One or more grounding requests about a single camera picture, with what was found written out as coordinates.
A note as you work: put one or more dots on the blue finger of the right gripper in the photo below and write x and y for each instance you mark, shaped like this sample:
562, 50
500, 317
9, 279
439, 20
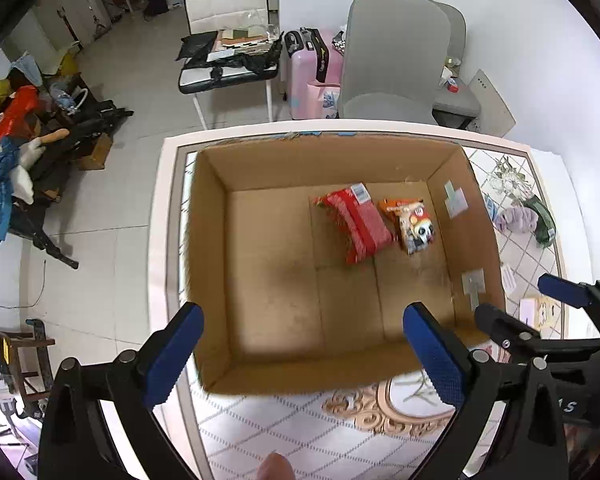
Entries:
509, 333
576, 295

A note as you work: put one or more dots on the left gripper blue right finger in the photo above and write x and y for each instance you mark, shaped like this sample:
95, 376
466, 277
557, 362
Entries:
452, 368

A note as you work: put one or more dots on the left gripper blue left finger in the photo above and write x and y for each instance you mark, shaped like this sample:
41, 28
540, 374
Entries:
147, 376

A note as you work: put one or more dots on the yellow blue tissue packet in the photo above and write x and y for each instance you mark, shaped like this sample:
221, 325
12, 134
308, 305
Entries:
541, 313

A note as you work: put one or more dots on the orange panda snack packet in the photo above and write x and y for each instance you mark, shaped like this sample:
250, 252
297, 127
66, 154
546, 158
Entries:
412, 221

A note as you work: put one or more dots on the red tissue packet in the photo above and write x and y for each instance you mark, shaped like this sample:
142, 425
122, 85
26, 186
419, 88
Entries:
357, 216

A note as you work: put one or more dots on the green tissue packet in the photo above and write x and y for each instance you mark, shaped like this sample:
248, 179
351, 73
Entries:
545, 230

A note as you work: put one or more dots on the purple soft cloth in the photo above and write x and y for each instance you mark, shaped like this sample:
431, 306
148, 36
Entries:
518, 219

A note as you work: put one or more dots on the person's right hand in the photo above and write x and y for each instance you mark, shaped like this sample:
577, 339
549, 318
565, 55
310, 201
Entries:
275, 467

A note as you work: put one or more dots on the open cardboard box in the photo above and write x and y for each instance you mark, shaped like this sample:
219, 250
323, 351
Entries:
284, 313

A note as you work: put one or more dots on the small brown cardboard box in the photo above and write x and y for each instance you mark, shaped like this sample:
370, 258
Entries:
93, 155

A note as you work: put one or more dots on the grey rear chair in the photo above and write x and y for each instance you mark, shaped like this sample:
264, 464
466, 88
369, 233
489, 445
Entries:
455, 104

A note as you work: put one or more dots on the grey chair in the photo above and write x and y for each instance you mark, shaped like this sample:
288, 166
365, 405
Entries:
393, 60
455, 104

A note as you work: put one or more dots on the items on grey chair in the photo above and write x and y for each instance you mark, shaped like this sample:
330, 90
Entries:
449, 75

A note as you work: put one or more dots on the pile of clothes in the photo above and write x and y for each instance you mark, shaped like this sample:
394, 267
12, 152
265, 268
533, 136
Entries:
44, 119

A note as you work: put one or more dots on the grey front chair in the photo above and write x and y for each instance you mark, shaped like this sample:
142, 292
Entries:
393, 60

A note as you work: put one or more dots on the black bag on chair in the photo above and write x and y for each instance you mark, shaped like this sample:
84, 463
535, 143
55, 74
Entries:
198, 51

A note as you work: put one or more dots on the white padded chair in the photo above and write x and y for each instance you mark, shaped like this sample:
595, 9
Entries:
241, 24

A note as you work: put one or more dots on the pink suitcase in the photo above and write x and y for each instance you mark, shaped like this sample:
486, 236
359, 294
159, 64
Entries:
314, 69

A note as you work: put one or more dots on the white board leaning on wall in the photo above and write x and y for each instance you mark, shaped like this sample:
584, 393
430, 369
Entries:
495, 118

